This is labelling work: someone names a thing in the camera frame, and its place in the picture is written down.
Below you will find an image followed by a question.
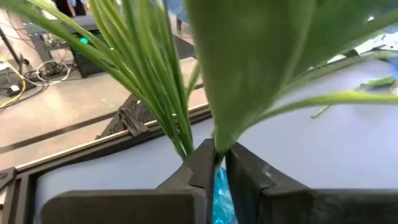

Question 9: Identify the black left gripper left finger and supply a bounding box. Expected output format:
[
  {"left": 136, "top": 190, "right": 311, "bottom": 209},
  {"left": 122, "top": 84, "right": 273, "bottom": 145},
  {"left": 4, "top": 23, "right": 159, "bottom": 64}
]
[{"left": 40, "top": 138, "right": 216, "bottom": 224}]

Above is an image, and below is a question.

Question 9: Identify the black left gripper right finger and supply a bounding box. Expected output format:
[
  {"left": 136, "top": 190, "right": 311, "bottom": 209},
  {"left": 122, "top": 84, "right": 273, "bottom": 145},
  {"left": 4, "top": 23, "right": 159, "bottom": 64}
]
[{"left": 225, "top": 141, "right": 398, "bottom": 224}]

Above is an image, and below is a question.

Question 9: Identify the red artificial tulip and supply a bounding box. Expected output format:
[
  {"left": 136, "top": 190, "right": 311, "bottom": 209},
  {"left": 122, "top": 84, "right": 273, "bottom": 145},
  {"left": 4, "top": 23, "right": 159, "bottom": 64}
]
[{"left": 310, "top": 76, "right": 396, "bottom": 119}]

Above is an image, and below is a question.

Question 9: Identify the blue glass vase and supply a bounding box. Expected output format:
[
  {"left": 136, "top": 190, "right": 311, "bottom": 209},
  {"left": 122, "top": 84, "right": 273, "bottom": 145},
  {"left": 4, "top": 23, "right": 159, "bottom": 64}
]
[{"left": 212, "top": 167, "right": 238, "bottom": 224}]

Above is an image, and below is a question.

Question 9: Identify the grey-blue table mat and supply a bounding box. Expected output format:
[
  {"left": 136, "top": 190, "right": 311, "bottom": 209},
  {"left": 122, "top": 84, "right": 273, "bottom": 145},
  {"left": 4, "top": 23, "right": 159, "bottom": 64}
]
[{"left": 34, "top": 58, "right": 398, "bottom": 224}]

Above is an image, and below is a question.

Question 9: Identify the black computer with green light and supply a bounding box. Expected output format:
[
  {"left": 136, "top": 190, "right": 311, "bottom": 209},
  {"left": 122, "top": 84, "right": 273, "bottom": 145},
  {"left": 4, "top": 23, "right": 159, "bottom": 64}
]
[{"left": 70, "top": 15, "right": 109, "bottom": 78}]

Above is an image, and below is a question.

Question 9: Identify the black power adapter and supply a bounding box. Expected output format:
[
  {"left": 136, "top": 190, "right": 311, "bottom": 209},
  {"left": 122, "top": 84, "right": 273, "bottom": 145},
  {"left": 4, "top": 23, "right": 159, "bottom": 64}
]
[{"left": 6, "top": 83, "right": 22, "bottom": 97}]

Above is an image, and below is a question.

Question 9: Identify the person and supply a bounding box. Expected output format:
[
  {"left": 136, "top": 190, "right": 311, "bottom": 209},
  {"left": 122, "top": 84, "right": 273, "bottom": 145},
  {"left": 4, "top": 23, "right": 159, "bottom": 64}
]
[{"left": 52, "top": 0, "right": 88, "bottom": 17}]

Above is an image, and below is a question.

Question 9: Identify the long yellow cable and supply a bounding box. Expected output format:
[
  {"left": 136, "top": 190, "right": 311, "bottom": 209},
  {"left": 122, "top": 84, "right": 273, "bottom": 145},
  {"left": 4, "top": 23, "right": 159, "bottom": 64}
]
[{"left": 0, "top": 55, "right": 27, "bottom": 110}]

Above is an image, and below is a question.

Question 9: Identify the white coiled cable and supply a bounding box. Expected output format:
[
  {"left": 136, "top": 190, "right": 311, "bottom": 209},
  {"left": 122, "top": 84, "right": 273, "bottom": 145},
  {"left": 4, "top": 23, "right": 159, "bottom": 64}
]
[{"left": 24, "top": 59, "right": 72, "bottom": 87}]

